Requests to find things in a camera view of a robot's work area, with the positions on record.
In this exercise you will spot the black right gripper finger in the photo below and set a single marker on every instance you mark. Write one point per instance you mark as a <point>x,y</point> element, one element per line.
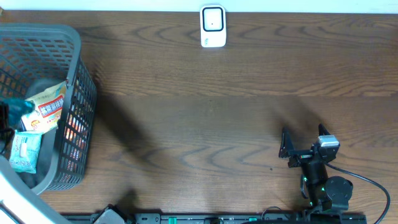
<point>286,147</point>
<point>322,131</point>

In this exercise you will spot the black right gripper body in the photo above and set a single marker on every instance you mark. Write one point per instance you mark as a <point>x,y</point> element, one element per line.
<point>301,157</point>

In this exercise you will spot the yellow chip bag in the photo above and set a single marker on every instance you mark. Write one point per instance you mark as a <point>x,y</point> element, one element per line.
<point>47,95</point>

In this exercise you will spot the mint green wipes pack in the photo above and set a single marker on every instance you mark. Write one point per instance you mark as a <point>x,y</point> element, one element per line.
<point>25,151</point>

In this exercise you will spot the blue mouthwash bottle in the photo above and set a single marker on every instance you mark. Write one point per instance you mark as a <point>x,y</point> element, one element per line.
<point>17,109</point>

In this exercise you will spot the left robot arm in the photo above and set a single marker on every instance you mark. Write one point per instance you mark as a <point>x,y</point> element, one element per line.
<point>19,204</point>

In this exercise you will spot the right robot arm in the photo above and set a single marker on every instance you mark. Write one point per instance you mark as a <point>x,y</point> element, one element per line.
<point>325,193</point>

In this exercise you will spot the grey plastic mesh basket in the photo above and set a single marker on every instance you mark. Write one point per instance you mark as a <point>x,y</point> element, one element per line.
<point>35,57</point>

